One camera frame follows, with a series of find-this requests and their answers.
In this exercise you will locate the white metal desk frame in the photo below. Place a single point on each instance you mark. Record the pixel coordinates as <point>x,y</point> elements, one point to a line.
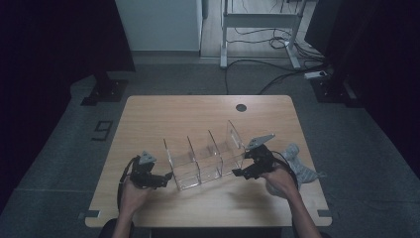
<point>261,20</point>

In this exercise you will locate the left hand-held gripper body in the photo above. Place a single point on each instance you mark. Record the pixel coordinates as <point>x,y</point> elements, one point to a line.
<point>143,177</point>

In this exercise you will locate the black round table grommet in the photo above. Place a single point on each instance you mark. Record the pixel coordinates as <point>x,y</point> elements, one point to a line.
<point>241,107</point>

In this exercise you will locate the clear acrylic divided organizer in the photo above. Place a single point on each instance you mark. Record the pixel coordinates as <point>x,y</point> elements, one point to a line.
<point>204,162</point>

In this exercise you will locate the person's right hand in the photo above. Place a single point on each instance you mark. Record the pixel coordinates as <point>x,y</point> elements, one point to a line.
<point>280,183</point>

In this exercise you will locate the person's left hand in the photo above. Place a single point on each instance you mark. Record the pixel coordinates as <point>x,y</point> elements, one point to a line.
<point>133,198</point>

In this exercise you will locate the dark curtain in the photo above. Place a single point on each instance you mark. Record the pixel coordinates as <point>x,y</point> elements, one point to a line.
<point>379,66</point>
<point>49,66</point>

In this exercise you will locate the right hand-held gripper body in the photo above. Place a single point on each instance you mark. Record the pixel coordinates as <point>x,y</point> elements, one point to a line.
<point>261,163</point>

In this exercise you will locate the white cabinet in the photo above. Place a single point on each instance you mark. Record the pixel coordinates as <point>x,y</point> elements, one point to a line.
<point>158,23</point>

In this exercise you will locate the black stand base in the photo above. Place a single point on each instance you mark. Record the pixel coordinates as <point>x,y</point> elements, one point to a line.
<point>333,92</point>
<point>107,91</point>

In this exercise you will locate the grey striped cloth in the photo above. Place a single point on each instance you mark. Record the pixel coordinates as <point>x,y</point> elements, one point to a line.
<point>303,172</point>

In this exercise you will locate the white power strip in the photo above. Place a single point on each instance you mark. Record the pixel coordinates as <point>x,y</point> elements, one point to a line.
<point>315,74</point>

